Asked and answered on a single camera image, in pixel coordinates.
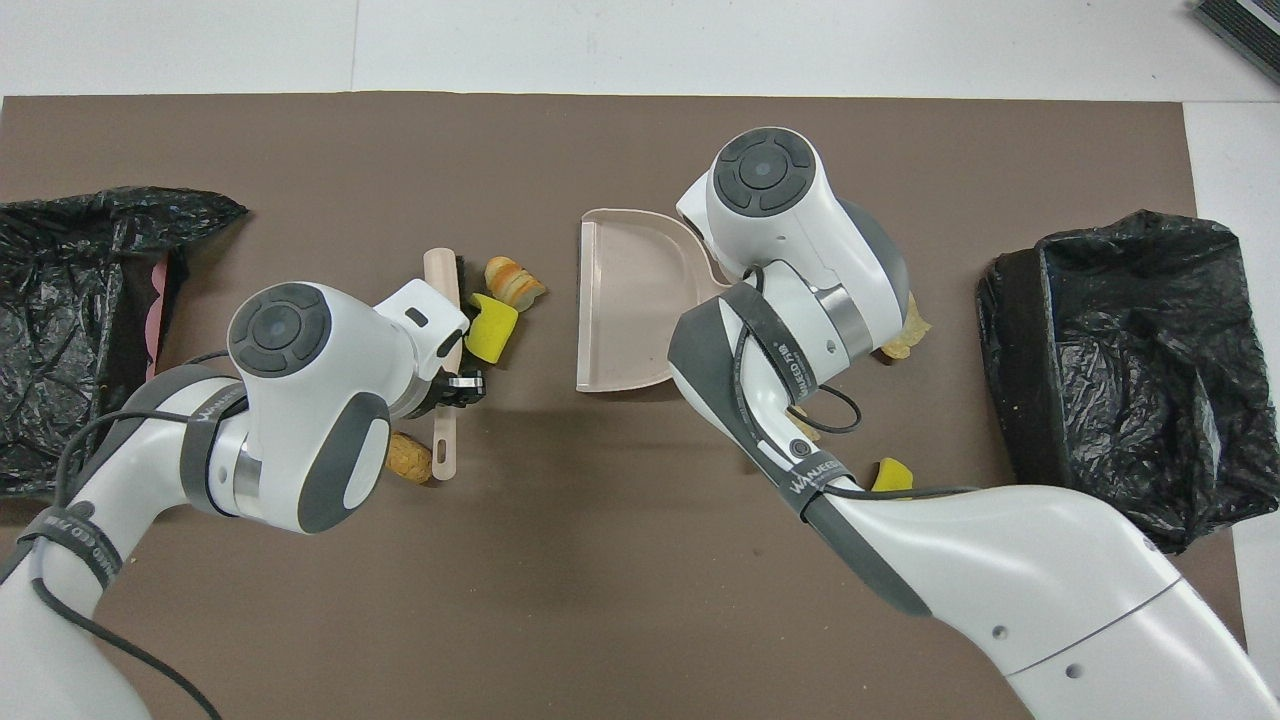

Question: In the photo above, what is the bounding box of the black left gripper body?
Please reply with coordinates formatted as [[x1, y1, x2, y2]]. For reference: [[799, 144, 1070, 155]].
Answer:
[[420, 372, 488, 413]]

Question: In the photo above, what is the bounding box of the beige hand brush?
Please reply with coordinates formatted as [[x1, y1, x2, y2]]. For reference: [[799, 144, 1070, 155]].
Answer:
[[422, 248, 471, 483]]

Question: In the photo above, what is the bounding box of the brown croquette toy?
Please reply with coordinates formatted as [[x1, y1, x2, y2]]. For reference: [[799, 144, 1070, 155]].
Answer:
[[385, 432, 434, 485]]

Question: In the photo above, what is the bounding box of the striped croissant toy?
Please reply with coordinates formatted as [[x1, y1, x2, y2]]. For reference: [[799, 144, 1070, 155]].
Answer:
[[484, 256, 548, 310]]

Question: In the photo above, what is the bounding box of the beige plastic dustpan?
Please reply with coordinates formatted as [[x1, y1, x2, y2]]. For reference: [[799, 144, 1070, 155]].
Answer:
[[575, 208, 736, 394]]

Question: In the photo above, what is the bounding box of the pink bin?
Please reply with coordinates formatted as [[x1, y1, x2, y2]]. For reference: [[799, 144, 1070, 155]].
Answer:
[[143, 255, 171, 386]]

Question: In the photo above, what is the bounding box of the black plastic trash bag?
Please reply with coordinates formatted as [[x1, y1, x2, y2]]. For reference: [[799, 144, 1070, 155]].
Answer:
[[0, 186, 249, 501], [976, 210, 1280, 556]]

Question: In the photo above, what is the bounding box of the brown table mat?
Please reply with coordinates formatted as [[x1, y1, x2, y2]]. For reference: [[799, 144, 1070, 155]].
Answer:
[[0, 92, 1253, 720]]

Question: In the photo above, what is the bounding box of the dark ribbed device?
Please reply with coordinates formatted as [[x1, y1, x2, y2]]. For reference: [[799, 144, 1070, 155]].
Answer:
[[1190, 0, 1280, 86]]

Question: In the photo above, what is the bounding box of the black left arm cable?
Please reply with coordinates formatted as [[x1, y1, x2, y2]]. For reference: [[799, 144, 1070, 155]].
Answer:
[[25, 350, 246, 720]]

